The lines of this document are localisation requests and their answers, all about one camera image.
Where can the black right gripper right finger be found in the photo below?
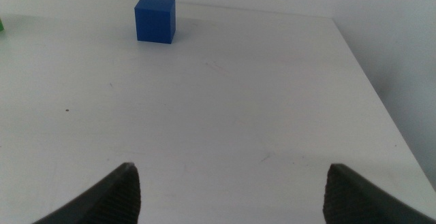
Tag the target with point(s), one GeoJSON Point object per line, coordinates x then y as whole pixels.
{"type": "Point", "coordinates": [351, 200]}

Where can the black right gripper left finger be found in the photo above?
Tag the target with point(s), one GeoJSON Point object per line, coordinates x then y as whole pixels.
{"type": "Point", "coordinates": [116, 200]}

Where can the blue cube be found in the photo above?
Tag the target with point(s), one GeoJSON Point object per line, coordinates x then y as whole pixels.
{"type": "Point", "coordinates": [155, 21]}

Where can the green cube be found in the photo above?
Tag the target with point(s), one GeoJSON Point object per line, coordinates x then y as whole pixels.
{"type": "Point", "coordinates": [1, 24]}

